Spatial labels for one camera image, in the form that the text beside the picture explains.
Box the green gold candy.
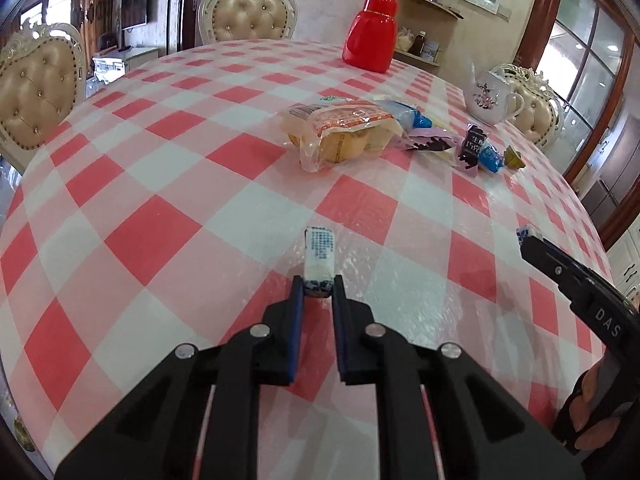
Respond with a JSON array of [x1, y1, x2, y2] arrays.
[[503, 145, 526, 170]]

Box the small white blue candy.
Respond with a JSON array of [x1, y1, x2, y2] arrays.
[[303, 226, 335, 298]]

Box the packaged bread rolls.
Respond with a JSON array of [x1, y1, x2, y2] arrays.
[[277, 100, 404, 172]]

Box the gloved right hand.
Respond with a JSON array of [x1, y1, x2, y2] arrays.
[[551, 350, 639, 460]]

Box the blue candy wrapper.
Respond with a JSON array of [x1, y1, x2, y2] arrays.
[[477, 142, 504, 174]]

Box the beige tufted chair right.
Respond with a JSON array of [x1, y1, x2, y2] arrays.
[[491, 63, 564, 151]]

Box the beige tufted chair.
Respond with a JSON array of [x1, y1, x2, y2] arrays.
[[198, 0, 297, 44], [491, 63, 564, 151], [0, 23, 87, 174]]

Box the red white checkered tablecloth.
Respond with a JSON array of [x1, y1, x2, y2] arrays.
[[1, 41, 610, 467]]

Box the black snack packet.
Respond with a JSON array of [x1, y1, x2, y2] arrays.
[[454, 125, 487, 177]]

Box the white floral teapot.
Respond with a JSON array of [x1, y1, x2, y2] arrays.
[[463, 64, 525, 126]]

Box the pink dark snack packet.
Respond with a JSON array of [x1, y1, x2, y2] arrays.
[[401, 127, 463, 152]]

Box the blue snack packet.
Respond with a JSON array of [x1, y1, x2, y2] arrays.
[[374, 99, 433, 132]]

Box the red plastic jar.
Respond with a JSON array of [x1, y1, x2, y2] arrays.
[[342, 0, 398, 74]]

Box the white tv cabinet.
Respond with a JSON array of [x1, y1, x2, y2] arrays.
[[92, 47, 160, 84]]

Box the beige tufted chair left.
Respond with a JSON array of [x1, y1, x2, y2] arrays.
[[0, 23, 87, 174]]

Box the wooden wall shelf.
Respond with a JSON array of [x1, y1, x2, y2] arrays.
[[394, 0, 464, 75]]

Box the wall television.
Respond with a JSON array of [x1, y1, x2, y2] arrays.
[[120, 0, 149, 30]]

